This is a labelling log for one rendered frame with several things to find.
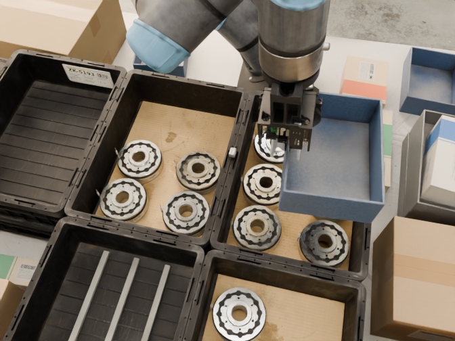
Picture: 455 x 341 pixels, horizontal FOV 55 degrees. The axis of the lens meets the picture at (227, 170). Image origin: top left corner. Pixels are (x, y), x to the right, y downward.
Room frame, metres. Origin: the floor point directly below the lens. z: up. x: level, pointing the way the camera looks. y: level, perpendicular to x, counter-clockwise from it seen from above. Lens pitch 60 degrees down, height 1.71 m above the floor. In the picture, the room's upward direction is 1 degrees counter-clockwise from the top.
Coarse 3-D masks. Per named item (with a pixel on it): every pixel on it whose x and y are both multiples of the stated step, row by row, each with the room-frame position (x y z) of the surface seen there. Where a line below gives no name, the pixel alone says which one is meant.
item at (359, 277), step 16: (256, 96) 0.66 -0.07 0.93; (240, 128) 0.56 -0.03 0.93; (240, 144) 0.52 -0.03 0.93; (224, 192) 0.40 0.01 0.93; (224, 208) 0.37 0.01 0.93; (368, 224) 0.33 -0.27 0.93; (368, 240) 0.30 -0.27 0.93; (256, 256) 0.27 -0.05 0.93; (272, 256) 0.27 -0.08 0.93; (368, 256) 0.26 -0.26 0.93; (320, 272) 0.24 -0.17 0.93; (336, 272) 0.23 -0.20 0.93; (352, 272) 0.23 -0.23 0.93
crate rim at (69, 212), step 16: (128, 80) 0.71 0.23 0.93; (176, 80) 0.70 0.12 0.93; (192, 80) 0.70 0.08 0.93; (112, 112) 0.61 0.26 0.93; (240, 112) 0.60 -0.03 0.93; (96, 144) 0.52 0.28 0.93; (224, 160) 0.48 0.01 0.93; (80, 176) 0.44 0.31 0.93; (224, 176) 0.44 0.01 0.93; (64, 208) 0.37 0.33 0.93; (112, 224) 0.34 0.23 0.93; (128, 224) 0.34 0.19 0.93; (208, 224) 0.33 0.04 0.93; (176, 240) 0.30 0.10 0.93; (192, 240) 0.30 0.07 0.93; (208, 240) 0.30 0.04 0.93
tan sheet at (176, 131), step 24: (144, 120) 0.66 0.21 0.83; (168, 120) 0.66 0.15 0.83; (192, 120) 0.66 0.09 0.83; (216, 120) 0.66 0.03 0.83; (168, 144) 0.59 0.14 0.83; (192, 144) 0.59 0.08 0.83; (216, 144) 0.59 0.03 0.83; (168, 168) 0.52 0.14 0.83; (168, 192) 0.46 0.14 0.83; (144, 216) 0.40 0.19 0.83
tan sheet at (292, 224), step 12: (252, 144) 0.58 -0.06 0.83; (252, 156) 0.55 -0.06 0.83; (240, 192) 0.45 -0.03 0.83; (240, 204) 0.42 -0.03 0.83; (288, 216) 0.39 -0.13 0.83; (300, 216) 0.39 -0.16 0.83; (312, 216) 0.39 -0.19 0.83; (252, 228) 0.36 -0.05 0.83; (288, 228) 0.36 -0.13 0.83; (300, 228) 0.36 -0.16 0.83; (348, 228) 0.36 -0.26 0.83; (228, 240) 0.34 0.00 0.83; (288, 240) 0.34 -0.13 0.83; (276, 252) 0.31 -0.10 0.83; (288, 252) 0.31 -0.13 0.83; (348, 264) 0.28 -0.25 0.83
